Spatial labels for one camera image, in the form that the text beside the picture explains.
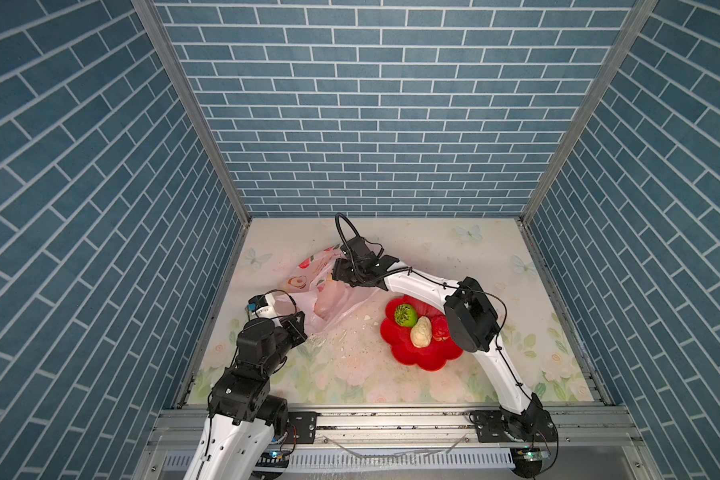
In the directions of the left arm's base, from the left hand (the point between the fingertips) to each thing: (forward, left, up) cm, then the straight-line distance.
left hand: (308, 313), depth 75 cm
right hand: (+20, -4, -9) cm, 22 cm away
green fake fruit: (+4, -26, -10) cm, 29 cm away
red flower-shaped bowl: (0, -24, -17) cm, 30 cm away
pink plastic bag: (+9, 0, -4) cm, 10 cm away
